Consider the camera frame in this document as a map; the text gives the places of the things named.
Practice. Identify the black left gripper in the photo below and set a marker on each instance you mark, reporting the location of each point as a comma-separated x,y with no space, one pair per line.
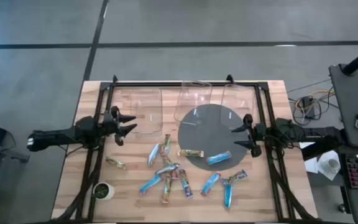
110,124

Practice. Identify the black slanted bar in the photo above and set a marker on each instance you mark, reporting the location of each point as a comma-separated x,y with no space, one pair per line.
319,150

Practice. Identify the white paper napkin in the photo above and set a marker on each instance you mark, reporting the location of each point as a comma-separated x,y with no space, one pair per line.
325,169

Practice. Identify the black power adapter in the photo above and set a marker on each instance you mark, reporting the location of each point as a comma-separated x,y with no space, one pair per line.
308,107

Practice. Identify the multicolour granola bar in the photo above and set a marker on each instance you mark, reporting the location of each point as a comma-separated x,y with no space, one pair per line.
239,176

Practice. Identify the white cup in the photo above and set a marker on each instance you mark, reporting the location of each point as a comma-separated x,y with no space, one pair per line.
332,164

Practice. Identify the clear plastic bin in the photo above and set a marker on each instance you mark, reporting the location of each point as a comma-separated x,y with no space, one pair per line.
238,99
146,109
194,96

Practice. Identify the white pot with plant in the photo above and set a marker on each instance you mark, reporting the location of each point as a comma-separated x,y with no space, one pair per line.
103,191

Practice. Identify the black metal table frame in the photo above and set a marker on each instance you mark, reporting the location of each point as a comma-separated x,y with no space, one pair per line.
182,84

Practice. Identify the grey round mat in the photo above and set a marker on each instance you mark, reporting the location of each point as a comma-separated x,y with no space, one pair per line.
210,137

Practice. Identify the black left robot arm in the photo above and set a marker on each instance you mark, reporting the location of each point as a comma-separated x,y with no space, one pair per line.
57,138

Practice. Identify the blue and purple granola bar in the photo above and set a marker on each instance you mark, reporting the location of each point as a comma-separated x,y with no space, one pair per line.
186,183

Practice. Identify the black caster wheel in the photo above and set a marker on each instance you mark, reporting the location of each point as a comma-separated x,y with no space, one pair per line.
342,208

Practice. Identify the grey stand base plate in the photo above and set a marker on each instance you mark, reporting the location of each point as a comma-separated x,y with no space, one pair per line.
346,102

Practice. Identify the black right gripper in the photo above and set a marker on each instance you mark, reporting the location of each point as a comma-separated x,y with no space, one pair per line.
258,132

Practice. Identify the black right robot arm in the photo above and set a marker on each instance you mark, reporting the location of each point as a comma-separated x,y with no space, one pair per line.
306,133

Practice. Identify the green and red granola bar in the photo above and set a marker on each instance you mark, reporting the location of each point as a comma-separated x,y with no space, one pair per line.
166,145
167,159

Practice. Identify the white paper sheet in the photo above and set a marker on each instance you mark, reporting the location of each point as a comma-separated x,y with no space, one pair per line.
311,165

